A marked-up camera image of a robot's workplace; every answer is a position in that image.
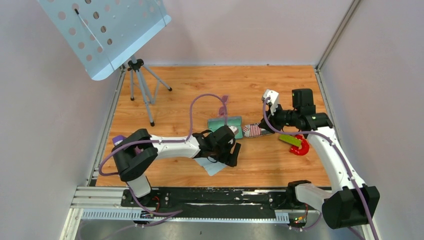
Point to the red toy arch block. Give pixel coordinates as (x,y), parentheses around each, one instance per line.
(302,149)

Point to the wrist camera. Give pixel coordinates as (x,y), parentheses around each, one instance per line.
(271,98)
(235,130)

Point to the flag print glasses case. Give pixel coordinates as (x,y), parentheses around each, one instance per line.
(253,131)

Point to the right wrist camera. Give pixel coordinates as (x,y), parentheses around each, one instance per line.
(271,98)

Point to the green toy brick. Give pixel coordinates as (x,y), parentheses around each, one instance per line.
(293,140)

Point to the grey-green glasses case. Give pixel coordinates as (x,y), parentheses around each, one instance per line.
(235,121)

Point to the pink transparent sunglasses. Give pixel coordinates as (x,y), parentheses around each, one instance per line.
(223,109)

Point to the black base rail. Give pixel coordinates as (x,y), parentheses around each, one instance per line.
(192,204)

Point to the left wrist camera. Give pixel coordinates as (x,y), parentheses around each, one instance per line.
(235,130)

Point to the perforated metal music stand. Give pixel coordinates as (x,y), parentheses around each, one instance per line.
(106,34)

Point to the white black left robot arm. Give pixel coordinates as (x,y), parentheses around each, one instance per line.
(134,155)

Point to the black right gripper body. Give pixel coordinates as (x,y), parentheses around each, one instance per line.
(281,118)

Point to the purple glasses case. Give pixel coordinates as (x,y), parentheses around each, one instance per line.
(118,139)

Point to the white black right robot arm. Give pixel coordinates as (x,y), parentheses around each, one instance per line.
(351,201)

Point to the light blue cloth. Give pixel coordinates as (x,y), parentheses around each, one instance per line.
(210,165)

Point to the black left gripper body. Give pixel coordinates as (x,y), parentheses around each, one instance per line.
(223,155)

